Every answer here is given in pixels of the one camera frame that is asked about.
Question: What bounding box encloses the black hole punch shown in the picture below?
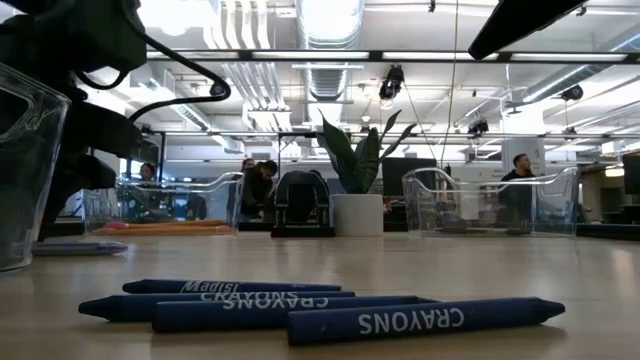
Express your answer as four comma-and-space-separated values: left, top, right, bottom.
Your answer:
270, 169, 336, 239

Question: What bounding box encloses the blue crayon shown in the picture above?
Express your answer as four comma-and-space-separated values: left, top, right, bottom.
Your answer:
78, 290, 357, 323
122, 278, 344, 295
151, 294, 437, 334
286, 296, 567, 347

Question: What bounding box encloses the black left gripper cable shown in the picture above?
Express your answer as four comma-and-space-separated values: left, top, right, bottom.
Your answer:
74, 9, 232, 124

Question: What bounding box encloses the green snake plant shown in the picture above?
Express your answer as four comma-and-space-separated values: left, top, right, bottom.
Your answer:
314, 108, 419, 196

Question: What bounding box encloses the silver ceiling duct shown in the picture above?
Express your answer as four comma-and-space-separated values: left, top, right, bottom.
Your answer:
294, 0, 366, 104

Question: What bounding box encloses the lavender grey pen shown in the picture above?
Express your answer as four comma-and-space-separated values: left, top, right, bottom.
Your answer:
32, 240, 130, 257

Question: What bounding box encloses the clear plastic bin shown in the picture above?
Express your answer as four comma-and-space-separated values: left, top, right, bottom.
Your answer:
82, 172, 246, 236
401, 166, 581, 239
0, 62, 74, 274

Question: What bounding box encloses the black overhead frame bar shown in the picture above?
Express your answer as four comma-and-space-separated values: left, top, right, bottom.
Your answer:
144, 48, 640, 64

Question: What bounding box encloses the orange pencil with pink eraser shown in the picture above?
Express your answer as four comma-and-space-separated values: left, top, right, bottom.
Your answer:
104, 222, 231, 232
102, 218, 229, 230
92, 227, 234, 237

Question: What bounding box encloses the thin hanging cable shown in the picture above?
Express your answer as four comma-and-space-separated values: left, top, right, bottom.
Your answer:
439, 0, 460, 169

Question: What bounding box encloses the white plant pot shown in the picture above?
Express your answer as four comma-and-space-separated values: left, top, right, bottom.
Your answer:
329, 193, 385, 238

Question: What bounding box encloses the black monitor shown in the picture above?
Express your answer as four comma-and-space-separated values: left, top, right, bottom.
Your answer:
381, 157, 439, 197
621, 152, 640, 196

